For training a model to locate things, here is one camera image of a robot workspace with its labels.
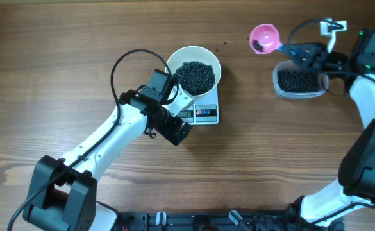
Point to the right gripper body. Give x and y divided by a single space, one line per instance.
333 61

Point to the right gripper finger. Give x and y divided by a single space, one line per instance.
303 49
306 63

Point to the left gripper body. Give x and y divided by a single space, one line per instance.
168 126

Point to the pink scoop blue handle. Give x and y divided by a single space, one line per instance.
268 36

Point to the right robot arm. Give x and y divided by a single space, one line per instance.
354 187

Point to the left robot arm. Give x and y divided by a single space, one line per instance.
62 192

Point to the white digital kitchen scale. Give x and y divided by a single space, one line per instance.
204 111

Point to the black beans in scoop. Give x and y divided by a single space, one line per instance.
257 46

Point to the black beans in bowl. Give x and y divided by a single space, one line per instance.
195 77

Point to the white bowl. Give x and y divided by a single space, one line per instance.
195 53

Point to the clear plastic container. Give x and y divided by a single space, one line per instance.
323 81

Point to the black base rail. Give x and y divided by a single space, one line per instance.
268 220

